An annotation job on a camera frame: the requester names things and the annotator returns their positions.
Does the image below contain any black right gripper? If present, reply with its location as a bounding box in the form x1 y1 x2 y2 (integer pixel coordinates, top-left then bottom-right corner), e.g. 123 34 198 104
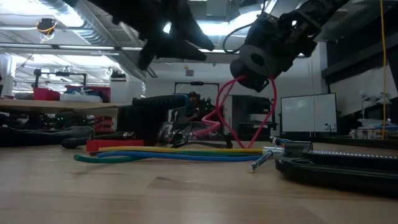
248 7 323 58

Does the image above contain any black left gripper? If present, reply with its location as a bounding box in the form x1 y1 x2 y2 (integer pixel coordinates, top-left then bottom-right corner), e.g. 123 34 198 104
65 0 215 70

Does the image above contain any black cord spool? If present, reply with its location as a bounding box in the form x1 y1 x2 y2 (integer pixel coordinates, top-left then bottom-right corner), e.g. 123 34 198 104
229 43 295 93

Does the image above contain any red cord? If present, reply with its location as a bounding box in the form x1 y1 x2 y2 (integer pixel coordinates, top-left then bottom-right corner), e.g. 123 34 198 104
194 73 278 149

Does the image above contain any black rectangular stand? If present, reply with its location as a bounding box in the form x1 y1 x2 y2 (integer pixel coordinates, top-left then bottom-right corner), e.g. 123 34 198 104
173 81 220 97

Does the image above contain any person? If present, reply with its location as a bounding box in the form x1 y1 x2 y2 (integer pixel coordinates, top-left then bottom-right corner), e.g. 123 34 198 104
185 91 202 123

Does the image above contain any black idle robot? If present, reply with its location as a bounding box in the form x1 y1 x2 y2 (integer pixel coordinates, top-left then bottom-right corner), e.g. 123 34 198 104
198 96 226 133

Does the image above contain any black cabinet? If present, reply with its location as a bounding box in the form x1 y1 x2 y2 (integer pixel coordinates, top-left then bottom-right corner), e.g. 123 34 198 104
231 95 278 135

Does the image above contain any white whiteboard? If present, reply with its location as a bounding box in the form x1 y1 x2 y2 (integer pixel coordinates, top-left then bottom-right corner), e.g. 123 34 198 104
280 92 338 134

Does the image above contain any clear plastic bag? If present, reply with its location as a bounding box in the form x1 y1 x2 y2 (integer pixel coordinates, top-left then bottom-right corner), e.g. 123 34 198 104
157 120 234 149

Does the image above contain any long ceiling light bar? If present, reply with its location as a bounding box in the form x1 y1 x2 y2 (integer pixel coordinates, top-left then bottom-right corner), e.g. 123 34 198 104
0 42 312 58

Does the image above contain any red crate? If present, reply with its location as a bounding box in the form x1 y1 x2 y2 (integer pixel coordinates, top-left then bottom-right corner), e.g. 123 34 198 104
91 115 114 133

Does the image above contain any white plastic tub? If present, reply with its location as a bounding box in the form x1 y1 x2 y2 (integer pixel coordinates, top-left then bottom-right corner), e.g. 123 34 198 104
59 92 103 103

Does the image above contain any red perforated block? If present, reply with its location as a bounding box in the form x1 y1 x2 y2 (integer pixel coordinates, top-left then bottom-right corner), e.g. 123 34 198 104
86 139 145 152

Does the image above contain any red storage box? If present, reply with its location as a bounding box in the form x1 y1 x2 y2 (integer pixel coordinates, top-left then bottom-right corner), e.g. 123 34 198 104
33 87 62 101

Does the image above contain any small black metal-tipped tool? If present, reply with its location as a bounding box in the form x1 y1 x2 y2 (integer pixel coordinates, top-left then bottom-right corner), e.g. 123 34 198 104
61 131 137 149

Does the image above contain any wooden workbench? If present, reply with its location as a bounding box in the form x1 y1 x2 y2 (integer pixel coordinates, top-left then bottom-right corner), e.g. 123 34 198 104
0 98 133 118

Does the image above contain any black tray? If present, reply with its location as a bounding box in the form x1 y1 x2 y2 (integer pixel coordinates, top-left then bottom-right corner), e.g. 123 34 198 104
248 141 398 197

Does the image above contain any black work glove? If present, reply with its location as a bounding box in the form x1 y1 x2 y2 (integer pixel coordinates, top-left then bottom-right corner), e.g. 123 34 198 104
0 125 95 147

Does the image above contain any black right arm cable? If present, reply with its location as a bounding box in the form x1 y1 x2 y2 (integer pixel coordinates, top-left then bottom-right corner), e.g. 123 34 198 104
221 22 252 54

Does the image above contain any blue black handled screwdriver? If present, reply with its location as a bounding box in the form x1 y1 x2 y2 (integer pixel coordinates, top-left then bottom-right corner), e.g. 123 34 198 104
132 94 190 110

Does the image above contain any multicoloured wire harness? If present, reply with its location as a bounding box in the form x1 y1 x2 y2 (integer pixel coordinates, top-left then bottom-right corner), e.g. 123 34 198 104
73 136 293 164

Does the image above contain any black gantry frame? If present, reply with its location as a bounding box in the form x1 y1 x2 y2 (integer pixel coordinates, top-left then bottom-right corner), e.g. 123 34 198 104
32 68 88 88

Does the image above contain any thick yellow cable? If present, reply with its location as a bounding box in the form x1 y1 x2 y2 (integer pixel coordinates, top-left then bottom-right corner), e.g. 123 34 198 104
379 0 389 140

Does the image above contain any black ceiling camera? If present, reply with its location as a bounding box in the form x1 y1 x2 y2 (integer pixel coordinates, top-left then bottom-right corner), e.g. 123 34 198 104
35 17 58 35

